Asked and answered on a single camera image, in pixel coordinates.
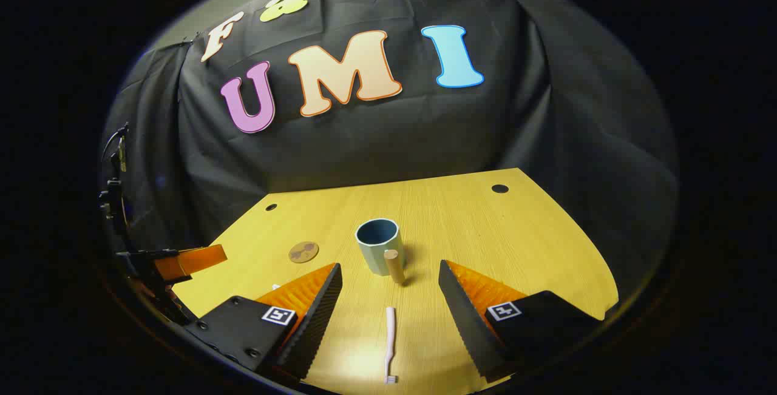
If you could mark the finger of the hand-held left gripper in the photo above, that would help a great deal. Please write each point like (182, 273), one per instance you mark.
(194, 259)

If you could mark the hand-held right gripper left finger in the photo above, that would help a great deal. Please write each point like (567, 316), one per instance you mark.
(315, 316)

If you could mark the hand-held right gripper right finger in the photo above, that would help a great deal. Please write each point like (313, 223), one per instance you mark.
(464, 316)

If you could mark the round wooden coaster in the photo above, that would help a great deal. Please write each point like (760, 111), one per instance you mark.
(303, 252)

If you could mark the pink toothbrush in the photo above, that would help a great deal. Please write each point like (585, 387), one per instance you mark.
(390, 334)

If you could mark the black backdrop cloth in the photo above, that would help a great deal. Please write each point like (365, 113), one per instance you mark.
(376, 140)

